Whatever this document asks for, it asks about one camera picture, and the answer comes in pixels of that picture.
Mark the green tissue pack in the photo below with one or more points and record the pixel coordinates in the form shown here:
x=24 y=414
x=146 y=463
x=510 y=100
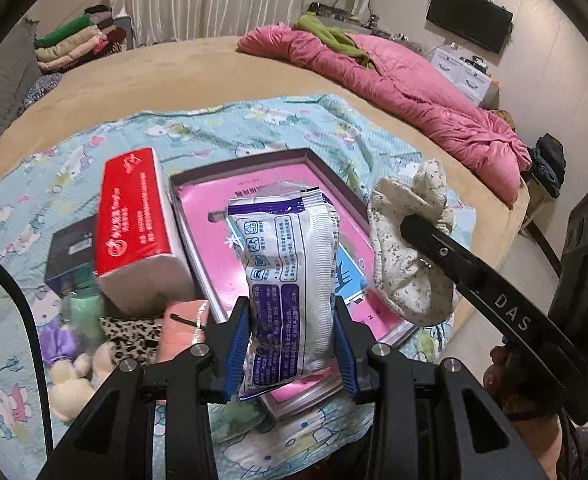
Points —
x=241 y=420

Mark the dark blue cardboard box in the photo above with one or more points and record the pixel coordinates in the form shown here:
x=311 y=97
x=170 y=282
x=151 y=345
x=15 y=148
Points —
x=69 y=255

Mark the red facial tissue pack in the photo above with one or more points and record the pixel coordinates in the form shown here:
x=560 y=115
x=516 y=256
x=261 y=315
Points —
x=134 y=210

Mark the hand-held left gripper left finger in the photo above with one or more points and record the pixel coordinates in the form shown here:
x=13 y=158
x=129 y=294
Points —
x=239 y=347

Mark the pink quilt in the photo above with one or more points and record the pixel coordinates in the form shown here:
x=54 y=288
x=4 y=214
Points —
x=413 y=90

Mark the cluttered dressing table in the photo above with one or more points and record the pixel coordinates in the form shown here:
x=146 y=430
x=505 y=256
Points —
x=324 y=10

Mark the cartoon cat printed blanket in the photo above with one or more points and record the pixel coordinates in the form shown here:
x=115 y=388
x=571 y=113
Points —
x=124 y=135

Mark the white purple wipes packet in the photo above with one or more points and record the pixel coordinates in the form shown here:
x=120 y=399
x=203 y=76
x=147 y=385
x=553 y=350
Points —
x=284 y=270

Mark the green bath sponge ball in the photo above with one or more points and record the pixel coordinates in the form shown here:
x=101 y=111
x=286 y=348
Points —
x=86 y=315

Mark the dark speckled cloth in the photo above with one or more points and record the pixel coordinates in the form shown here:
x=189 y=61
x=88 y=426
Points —
x=39 y=92

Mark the floral cloth bundle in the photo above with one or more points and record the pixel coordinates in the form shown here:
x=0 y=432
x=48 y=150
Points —
x=398 y=270

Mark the curvy vanity mirror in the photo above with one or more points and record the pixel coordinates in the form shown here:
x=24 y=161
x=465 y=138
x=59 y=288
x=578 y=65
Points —
x=353 y=2

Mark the pink towel packet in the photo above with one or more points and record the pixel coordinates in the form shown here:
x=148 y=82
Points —
x=181 y=330

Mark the cream plush toy purple dress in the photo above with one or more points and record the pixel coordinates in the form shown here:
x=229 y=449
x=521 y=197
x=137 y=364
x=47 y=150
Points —
x=69 y=385

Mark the green garment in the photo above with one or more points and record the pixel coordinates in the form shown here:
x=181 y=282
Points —
x=324 y=32

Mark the white drawer cabinet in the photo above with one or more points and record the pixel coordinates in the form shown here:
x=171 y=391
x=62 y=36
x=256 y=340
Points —
x=466 y=77

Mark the person's right forearm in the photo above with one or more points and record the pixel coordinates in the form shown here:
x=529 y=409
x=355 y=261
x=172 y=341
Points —
x=538 y=445

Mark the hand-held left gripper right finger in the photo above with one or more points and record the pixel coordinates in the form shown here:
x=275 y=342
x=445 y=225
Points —
x=347 y=352

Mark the leopard print scrunchie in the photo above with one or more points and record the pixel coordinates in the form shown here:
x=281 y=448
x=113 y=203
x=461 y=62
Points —
x=129 y=332

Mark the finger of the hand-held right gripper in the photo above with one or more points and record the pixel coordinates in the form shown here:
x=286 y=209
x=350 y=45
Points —
x=473 y=270

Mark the grey-rimmed pink box tray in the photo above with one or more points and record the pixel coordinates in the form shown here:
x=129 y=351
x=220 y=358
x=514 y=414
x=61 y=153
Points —
x=209 y=240

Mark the stack of folded clothes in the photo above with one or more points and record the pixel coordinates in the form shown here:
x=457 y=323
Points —
x=74 y=42

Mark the black bag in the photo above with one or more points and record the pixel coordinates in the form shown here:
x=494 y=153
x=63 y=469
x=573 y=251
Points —
x=548 y=165

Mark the person's right hand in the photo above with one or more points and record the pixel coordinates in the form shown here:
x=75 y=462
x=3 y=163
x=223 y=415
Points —
x=518 y=385

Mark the beige round bed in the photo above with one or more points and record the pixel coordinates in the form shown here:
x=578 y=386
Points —
x=174 y=75

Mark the black wall television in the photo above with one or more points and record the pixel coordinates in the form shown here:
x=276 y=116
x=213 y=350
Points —
x=468 y=17

